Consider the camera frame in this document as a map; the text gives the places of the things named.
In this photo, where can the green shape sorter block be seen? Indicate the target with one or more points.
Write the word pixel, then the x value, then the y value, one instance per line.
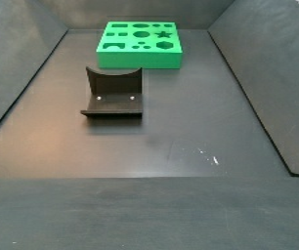
pixel 146 44

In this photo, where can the black curved holder bracket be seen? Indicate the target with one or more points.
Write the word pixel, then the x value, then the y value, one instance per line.
pixel 116 93

